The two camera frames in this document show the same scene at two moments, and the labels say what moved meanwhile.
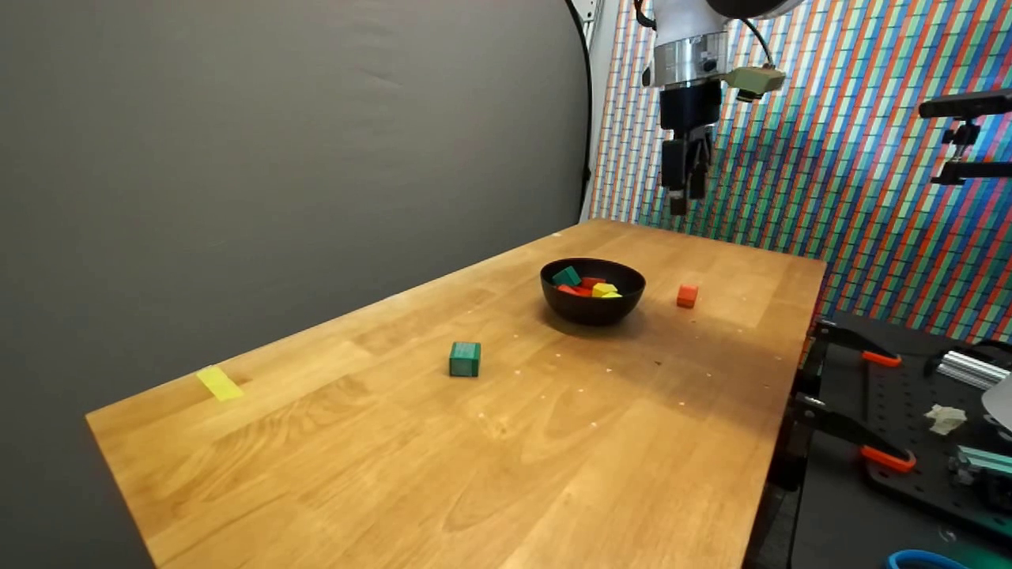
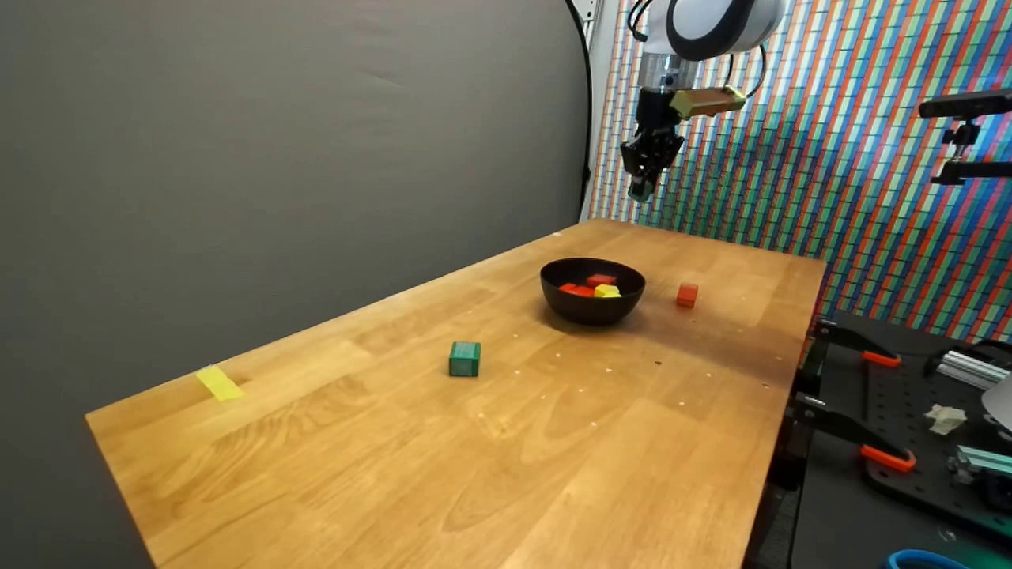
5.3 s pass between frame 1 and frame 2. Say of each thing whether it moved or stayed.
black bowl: stayed
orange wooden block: stayed
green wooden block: stayed
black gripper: moved
